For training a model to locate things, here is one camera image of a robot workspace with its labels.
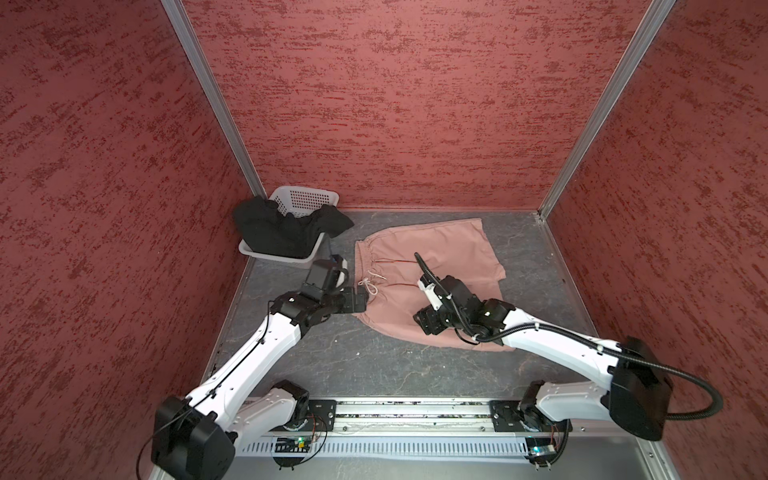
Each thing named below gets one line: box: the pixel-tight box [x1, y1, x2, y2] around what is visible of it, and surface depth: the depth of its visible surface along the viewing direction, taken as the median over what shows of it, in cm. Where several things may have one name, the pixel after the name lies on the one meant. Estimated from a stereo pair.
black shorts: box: [234, 197, 355, 258], surface depth 105 cm
